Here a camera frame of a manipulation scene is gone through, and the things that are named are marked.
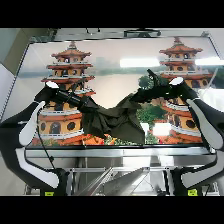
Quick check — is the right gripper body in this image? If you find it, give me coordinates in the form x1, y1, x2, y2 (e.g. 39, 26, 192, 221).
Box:
130, 86, 158, 104

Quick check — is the dark green T-shirt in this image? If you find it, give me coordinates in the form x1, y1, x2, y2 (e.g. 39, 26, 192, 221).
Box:
79, 93, 147, 146

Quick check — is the silver frame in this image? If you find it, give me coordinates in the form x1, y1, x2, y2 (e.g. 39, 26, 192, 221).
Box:
23, 145, 224, 197

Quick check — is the black cable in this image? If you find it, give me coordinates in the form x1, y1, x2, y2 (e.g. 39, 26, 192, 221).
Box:
34, 121, 58, 172

